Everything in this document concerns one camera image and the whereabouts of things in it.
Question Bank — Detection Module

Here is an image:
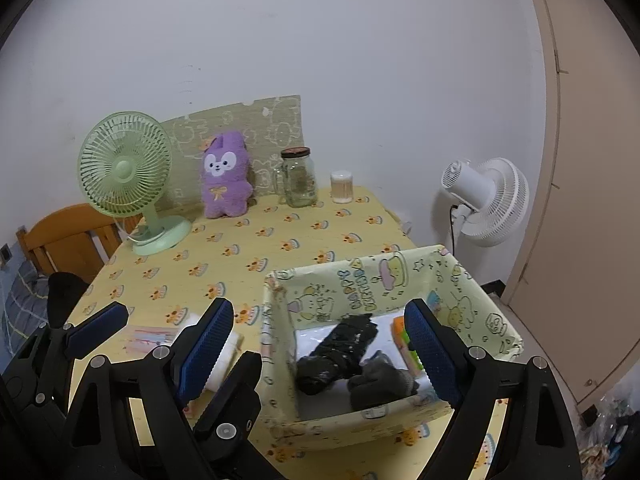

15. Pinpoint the grey knitted sock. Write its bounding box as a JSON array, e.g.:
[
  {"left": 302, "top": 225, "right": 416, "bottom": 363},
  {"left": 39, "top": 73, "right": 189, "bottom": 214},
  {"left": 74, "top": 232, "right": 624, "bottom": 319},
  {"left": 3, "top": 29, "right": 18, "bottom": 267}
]
[{"left": 348, "top": 351, "right": 421, "bottom": 411}]

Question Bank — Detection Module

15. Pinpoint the printed fabric storage box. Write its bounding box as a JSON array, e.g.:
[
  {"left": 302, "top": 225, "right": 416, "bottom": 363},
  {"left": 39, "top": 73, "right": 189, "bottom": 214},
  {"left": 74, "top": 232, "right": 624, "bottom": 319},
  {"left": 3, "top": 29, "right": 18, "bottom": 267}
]
[{"left": 260, "top": 244, "right": 525, "bottom": 448}]

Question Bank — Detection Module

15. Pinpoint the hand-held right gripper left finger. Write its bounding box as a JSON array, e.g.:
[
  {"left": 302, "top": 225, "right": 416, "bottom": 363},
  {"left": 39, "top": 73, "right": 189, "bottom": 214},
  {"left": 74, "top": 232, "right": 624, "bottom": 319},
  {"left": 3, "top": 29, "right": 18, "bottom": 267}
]
[{"left": 64, "top": 297, "right": 236, "bottom": 480}]

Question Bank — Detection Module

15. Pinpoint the wooden chair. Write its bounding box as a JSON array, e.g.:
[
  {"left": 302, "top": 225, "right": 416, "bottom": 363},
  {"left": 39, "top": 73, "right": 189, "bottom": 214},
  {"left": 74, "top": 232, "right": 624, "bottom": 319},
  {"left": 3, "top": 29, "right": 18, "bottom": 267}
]
[{"left": 16, "top": 203, "right": 143, "bottom": 281}]

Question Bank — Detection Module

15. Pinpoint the white cloth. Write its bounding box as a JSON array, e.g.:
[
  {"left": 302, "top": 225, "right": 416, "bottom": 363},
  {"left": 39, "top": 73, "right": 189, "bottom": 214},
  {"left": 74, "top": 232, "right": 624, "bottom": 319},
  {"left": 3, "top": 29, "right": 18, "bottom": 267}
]
[{"left": 182, "top": 310, "right": 244, "bottom": 395}]

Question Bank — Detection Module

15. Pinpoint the clear striped plastic pack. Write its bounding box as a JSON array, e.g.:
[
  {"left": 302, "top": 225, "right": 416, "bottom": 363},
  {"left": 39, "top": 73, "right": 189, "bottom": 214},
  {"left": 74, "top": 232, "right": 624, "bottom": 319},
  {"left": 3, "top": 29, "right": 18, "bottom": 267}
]
[{"left": 119, "top": 324, "right": 177, "bottom": 361}]

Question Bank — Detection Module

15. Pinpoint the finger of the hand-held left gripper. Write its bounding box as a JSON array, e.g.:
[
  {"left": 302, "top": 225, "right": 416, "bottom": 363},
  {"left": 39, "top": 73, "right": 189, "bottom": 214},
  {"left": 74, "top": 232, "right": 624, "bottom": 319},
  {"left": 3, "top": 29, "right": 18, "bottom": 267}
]
[
  {"left": 192, "top": 351, "right": 264, "bottom": 458},
  {"left": 20, "top": 302, "right": 130, "bottom": 406}
]

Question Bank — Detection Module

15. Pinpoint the black crinkled bundle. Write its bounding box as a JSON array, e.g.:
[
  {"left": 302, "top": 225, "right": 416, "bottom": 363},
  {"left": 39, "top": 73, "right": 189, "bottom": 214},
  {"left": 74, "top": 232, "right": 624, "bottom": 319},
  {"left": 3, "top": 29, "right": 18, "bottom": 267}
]
[{"left": 296, "top": 312, "right": 379, "bottom": 396}]

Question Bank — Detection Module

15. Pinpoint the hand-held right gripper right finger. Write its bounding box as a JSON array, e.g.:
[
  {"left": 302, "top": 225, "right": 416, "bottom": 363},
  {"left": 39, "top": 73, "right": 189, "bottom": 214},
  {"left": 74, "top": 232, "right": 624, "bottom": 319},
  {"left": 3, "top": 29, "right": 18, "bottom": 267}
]
[{"left": 403, "top": 298, "right": 583, "bottom": 480}]

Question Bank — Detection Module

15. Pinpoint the white standing fan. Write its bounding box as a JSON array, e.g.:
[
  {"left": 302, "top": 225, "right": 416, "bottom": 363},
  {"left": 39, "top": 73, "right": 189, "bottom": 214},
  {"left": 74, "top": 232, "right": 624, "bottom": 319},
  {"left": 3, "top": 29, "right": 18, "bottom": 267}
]
[{"left": 441, "top": 157, "right": 530, "bottom": 248}]

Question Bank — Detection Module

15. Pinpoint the yellow printed tablecloth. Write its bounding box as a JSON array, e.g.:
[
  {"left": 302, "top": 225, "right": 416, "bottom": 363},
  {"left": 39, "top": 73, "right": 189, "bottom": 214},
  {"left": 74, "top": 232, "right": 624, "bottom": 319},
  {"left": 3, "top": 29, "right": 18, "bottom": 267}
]
[{"left": 62, "top": 186, "right": 506, "bottom": 480}]

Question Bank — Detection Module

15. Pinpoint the green printed board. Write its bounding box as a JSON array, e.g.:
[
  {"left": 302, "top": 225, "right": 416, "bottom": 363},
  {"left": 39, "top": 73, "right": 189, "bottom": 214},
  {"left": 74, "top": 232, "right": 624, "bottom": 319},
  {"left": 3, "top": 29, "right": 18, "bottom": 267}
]
[{"left": 160, "top": 94, "right": 304, "bottom": 211}]

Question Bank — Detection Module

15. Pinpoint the green desk fan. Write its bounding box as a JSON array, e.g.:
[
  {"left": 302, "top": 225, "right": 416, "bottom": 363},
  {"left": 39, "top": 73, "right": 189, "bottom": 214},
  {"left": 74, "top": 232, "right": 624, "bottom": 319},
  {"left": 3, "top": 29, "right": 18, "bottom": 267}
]
[{"left": 76, "top": 111, "right": 192, "bottom": 257}]

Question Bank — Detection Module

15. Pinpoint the cotton swab container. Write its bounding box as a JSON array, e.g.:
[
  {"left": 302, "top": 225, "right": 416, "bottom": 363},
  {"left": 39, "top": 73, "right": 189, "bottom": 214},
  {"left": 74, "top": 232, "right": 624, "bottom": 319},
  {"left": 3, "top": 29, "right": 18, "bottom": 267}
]
[{"left": 330, "top": 170, "right": 354, "bottom": 204}]

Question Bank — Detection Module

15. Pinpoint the glass jar with lid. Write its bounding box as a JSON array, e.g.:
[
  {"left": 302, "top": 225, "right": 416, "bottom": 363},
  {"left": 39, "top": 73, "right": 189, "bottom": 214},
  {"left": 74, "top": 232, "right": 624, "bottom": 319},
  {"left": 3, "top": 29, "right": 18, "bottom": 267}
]
[{"left": 272, "top": 146, "right": 319, "bottom": 209}]

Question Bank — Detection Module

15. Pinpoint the black cloth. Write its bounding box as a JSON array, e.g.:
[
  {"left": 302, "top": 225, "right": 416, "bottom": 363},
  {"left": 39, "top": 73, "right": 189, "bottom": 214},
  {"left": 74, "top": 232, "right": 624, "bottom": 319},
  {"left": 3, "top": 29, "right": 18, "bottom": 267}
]
[{"left": 46, "top": 271, "right": 92, "bottom": 333}]

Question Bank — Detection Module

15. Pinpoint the purple plush toy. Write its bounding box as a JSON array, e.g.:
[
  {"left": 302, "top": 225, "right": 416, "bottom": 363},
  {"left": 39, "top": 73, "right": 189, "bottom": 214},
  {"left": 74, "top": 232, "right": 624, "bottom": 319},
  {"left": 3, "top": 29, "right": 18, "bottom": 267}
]
[{"left": 201, "top": 131, "right": 254, "bottom": 219}]

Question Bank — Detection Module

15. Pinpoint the cartoon print tissue pack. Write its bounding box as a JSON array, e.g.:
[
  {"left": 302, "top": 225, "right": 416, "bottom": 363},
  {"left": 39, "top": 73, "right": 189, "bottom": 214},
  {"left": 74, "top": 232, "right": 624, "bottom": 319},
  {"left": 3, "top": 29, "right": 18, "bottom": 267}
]
[{"left": 392, "top": 315, "right": 426, "bottom": 376}]

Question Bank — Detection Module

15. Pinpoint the beige door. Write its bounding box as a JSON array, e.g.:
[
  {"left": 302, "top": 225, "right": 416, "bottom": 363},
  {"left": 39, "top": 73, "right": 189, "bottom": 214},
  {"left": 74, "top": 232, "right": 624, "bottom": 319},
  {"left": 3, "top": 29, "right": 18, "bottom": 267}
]
[{"left": 500, "top": 0, "right": 640, "bottom": 406}]

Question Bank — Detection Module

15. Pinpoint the blue plaid bedding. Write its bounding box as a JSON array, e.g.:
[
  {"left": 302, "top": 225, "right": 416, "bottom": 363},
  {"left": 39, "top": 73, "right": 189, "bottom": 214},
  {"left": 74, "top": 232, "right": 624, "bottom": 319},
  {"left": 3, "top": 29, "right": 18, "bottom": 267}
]
[{"left": 0, "top": 255, "right": 51, "bottom": 366}]

